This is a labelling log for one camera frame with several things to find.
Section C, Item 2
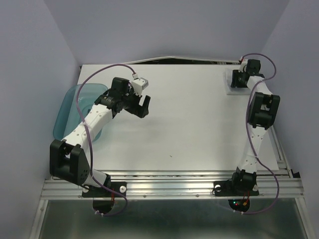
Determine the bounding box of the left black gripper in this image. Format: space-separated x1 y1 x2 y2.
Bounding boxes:
121 86 150 119

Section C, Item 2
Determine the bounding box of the white skirt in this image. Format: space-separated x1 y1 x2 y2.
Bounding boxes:
223 68 251 95

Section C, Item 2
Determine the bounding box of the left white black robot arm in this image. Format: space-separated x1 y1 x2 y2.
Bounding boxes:
49 77 151 197

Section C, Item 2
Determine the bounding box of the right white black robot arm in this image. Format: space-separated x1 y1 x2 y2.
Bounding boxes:
229 58 281 195

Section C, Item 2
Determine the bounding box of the teal plastic bin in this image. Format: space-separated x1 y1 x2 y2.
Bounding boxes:
53 83 108 140

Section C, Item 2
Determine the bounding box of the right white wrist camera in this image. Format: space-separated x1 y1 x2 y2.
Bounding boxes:
238 58 248 73

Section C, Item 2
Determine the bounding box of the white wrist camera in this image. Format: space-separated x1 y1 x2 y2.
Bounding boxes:
238 58 248 73
131 78 149 97

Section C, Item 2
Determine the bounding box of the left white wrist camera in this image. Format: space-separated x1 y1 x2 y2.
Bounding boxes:
131 78 149 97

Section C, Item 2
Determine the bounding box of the aluminium frame rail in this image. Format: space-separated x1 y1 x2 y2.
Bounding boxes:
40 170 304 200

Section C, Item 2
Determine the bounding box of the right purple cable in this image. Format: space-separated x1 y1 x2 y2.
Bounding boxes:
234 52 280 216

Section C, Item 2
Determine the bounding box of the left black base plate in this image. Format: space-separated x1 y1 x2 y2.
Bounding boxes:
82 181 127 198

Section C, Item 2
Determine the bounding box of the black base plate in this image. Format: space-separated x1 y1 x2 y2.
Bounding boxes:
82 181 127 198
212 180 259 197

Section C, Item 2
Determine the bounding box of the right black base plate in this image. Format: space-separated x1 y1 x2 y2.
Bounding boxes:
212 180 259 197

